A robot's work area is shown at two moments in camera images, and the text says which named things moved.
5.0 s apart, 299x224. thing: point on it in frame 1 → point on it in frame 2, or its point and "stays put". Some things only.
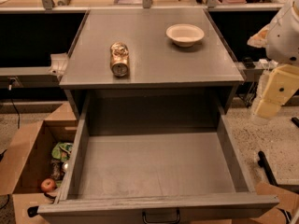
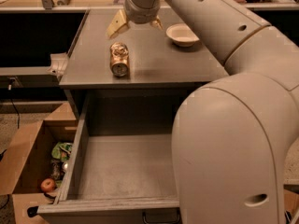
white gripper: [284, 37] → [141, 14]
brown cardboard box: [26, 163] stays put
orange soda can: [119, 59] stays put
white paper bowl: [184, 35] stays put
